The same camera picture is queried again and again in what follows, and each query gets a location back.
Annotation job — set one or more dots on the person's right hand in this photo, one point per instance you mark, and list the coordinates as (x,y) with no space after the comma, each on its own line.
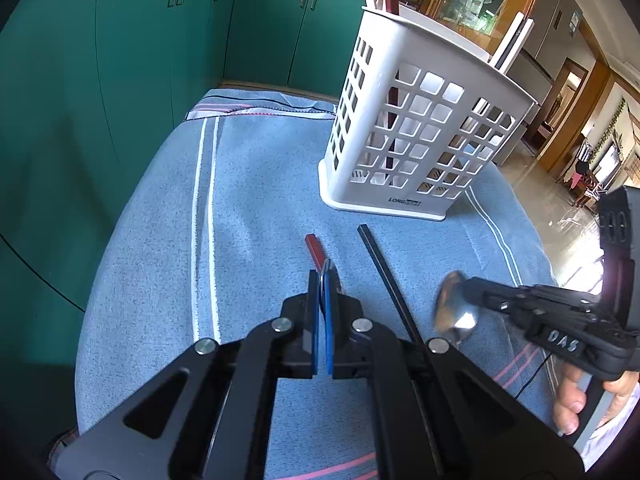
(567,400)

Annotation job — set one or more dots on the blue striped cloth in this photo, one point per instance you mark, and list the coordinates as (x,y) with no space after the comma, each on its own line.
(260,185)

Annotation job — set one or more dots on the grey refrigerator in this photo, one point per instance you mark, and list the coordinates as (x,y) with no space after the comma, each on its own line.
(555,15)

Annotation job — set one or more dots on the green vine garland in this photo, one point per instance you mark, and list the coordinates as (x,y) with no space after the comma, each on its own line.
(610,125)

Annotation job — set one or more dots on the white perforated utensil holder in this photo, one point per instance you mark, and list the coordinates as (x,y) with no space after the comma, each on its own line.
(380,40)

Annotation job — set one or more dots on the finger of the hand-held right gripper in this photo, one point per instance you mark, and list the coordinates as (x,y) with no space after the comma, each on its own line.
(555,340)
(500,292)

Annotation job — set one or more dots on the teal side base cabinet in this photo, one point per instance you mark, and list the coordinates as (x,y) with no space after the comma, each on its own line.
(100,135)

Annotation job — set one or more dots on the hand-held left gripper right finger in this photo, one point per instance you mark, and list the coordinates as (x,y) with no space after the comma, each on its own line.
(328,320)

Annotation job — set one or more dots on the steel spoon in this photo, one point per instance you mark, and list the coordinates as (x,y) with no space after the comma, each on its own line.
(452,320)

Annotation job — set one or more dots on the teal stove base cabinet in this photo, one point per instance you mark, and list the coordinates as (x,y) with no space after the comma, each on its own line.
(290,35)

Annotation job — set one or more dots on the black chopstick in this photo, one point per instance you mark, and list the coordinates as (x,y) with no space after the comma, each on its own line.
(385,275)
(522,40)

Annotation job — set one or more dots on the hanging clothes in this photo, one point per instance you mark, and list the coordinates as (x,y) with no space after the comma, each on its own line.
(582,167)

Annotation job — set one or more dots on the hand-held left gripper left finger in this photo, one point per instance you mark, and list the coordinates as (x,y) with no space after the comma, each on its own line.
(314,320)

